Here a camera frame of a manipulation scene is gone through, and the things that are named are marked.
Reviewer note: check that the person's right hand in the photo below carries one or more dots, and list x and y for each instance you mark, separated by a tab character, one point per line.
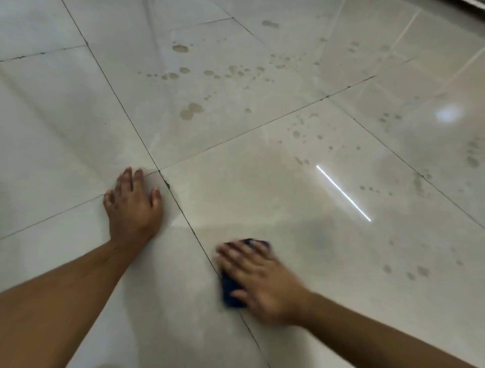
267	284

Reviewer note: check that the person's left hand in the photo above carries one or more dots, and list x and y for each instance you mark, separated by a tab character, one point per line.
132	216

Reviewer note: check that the person's left middle finger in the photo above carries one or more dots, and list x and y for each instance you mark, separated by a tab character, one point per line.
138	181

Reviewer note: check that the person's right thumb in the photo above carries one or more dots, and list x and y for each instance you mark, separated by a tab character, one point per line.
239	294

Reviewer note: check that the person's left little finger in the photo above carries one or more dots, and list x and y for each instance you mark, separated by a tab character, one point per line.
108	200

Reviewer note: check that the dark blue cleaning cloth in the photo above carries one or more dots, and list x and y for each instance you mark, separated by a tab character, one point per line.
229	292

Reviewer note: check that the person's right forearm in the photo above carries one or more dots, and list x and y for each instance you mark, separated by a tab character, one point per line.
382	333

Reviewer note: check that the person's left forearm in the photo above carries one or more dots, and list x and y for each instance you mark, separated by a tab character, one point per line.
57	307

